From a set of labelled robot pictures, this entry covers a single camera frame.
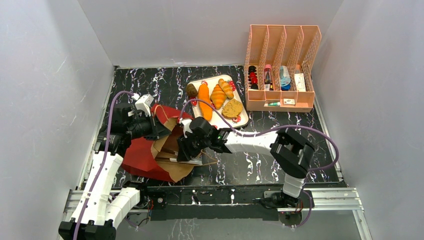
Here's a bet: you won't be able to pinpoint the pink tube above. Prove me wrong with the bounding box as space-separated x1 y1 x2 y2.
263 64 274 91

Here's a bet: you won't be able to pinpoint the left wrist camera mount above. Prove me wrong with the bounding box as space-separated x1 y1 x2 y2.
131 93 154 117

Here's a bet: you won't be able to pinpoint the red brown paper bag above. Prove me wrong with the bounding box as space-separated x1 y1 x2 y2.
121 103 220 183

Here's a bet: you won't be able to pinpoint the small striped fake croissant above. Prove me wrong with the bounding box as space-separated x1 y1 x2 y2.
218 78 234 100

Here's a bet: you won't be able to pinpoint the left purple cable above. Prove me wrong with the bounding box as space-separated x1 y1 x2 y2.
72 90 140 240

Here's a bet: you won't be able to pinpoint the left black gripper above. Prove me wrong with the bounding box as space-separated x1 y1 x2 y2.
127 111 172 141

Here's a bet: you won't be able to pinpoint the tan round fake bread slice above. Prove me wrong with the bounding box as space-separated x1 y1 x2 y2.
221 98 244 119

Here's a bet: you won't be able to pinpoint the red black bottle stack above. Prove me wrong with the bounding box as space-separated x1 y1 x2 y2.
248 65 259 90

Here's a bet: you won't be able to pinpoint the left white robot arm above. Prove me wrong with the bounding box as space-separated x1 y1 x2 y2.
58 101 171 240

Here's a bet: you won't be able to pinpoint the fake bread loaf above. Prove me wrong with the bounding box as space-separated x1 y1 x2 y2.
198 83 213 121
210 84 227 110

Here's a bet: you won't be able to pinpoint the purple cable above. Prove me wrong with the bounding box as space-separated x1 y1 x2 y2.
178 98 340 229
72 90 140 240

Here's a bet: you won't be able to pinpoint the brown round fake bread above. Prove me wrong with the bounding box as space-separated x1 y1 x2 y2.
185 83 198 98

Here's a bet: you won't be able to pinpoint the strawberry print tray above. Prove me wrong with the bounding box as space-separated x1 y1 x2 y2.
189 74 249 128

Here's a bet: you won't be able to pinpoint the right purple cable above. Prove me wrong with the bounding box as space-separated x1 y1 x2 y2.
178 98 340 229

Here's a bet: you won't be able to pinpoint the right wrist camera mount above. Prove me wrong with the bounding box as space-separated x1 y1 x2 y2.
180 118 193 138

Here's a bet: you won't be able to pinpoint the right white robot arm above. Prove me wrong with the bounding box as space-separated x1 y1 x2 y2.
176 117 315 209

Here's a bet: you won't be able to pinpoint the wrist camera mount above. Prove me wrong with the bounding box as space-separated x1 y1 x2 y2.
180 118 193 138
131 93 154 117

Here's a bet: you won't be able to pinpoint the green white tube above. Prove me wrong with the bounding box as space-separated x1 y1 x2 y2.
264 101 281 107

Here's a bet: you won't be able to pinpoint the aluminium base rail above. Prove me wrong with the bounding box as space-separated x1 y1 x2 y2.
58 187 373 240

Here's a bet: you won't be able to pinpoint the peach desk organizer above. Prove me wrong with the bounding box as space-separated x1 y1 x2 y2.
243 24 322 113

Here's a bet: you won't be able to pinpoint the metal tongs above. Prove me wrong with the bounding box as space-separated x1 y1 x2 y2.
155 149 203 166

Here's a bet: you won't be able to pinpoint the small white card box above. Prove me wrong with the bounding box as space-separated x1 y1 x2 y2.
283 98 296 106

